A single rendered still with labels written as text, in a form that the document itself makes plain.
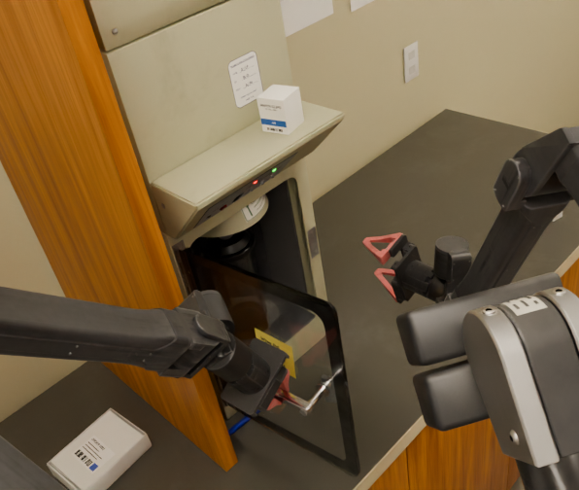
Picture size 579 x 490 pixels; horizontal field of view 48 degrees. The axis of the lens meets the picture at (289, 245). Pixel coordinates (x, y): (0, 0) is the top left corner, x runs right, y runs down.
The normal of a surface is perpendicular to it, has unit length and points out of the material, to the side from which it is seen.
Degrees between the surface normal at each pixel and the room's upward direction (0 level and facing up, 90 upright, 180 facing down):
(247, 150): 0
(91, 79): 90
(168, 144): 90
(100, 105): 90
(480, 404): 44
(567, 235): 0
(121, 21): 90
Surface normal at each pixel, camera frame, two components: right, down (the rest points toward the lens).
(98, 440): -0.15, -0.79
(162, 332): 0.61, -0.65
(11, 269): 0.70, 0.34
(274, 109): -0.52, 0.58
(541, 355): 0.04, -0.18
